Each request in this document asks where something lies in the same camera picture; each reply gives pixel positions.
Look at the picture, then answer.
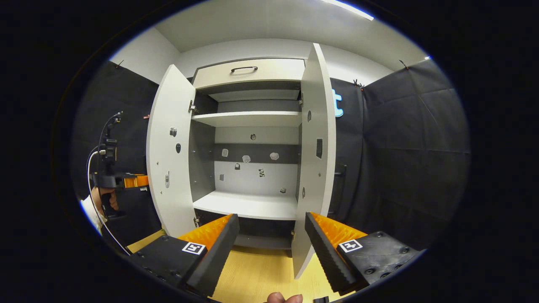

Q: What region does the white cabinet shelf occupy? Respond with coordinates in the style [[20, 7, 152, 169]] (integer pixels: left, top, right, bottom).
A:
[[192, 111, 302, 128], [193, 191, 299, 221]]

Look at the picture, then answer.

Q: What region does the white shoe cabinet door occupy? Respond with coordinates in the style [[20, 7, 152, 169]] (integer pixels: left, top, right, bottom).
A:
[[146, 64, 197, 238], [291, 43, 337, 279]]

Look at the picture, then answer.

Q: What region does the white cabinet bottom shelf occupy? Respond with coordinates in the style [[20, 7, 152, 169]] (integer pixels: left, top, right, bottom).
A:
[[193, 191, 299, 221]]

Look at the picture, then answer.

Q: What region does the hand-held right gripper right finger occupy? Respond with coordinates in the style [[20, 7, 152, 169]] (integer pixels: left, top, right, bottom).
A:
[[304, 212, 424, 294]]

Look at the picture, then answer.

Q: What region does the white cable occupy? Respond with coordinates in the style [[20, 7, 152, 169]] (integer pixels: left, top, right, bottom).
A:
[[86, 149, 132, 256]]

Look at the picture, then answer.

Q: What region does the white double-door shoe cabinet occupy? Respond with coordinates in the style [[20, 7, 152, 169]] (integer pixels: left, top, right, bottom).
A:
[[187, 58, 306, 258]]

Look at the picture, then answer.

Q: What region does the long ceiling light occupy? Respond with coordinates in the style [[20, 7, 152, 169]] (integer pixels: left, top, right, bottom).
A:
[[320, 0, 375, 21]]

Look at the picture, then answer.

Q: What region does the white cabinet drawer front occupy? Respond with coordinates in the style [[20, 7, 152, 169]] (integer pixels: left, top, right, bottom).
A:
[[192, 58, 306, 90]]

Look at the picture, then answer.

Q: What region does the black backdrop cloth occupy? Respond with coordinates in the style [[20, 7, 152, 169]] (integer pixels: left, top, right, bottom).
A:
[[69, 59, 471, 253]]

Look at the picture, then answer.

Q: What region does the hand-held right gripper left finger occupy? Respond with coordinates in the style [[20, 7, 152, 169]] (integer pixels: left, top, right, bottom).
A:
[[128, 213, 240, 297]]

